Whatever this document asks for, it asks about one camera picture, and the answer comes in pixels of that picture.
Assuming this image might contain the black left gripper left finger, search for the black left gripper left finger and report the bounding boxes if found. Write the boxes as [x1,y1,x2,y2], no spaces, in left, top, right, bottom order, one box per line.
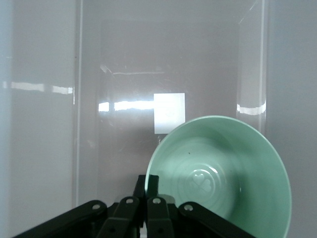
[12,175,146,238]

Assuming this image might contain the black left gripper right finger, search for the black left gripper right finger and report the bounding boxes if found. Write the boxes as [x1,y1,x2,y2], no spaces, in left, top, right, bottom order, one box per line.
[146,175,256,238]

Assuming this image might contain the green ceramic bowl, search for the green ceramic bowl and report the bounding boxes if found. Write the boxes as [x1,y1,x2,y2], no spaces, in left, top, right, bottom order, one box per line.
[145,115,292,238]

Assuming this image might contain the white paper label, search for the white paper label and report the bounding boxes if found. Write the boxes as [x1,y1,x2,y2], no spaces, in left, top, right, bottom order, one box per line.
[153,93,186,134]

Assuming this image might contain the clear plastic bin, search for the clear plastic bin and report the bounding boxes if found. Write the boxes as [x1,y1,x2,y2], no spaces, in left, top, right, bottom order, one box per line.
[0,0,317,238]

